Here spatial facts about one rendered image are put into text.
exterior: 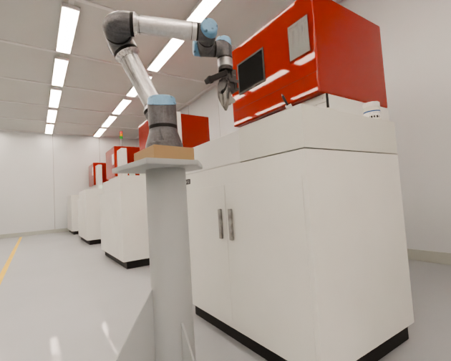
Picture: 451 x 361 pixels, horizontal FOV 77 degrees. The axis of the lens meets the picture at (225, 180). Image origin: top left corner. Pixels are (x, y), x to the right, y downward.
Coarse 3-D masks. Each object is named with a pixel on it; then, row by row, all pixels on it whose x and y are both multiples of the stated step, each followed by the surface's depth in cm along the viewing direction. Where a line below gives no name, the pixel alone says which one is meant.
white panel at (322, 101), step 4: (320, 96) 161; (324, 96) 158; (328, 96) 159; (308, 100) 168; (312, 100) 165; (316, 100) 163; (320, 100) 161; (324, 100) 159; (328, 100) 159; (304, 104) 170; (308, 104) 168; (312, 104) 165; (316, 104) 163; (320, 104) 161; (324, 104) 159; (328, 104) 159; (276, 112) 190; (268, 116) 196; (256, 120) 207; (248, 124) 215
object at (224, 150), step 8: (224, 136) 131; (232, 136) 126; (208, 144) 143; (216, 144) 137; (224, 144) 131; (232, 144) 126; (200, 152) 150; (208, 152) 143; (216, 152) 137; (224, 152) 131; (232, 152) 126; (200, 160) 150; (208, 160) 143; (216, 160) 137; (224, 160) 131; (232, 160) 126; (240, 160) 121; (208, 168) 143
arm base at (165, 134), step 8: (152, 128) 112; (160, 128) 111; (168, 128) 112; (176, 128) 115; (152, 136) 110; (160, 136) 110; (168, 136) 110; (176, 136) 113; (152, 144) 109; (160, 144) 108; (168, 144) 109; (176, 144) 111
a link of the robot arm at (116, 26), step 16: (112, 16) 115; (128, 16) 114; (144, 16) 117; (112, 32) 117; (128, 32) 117; (144, 32) 119; (160, 32) 120; (176, 32) 121; (192, 32) 122; (208, 32) 120
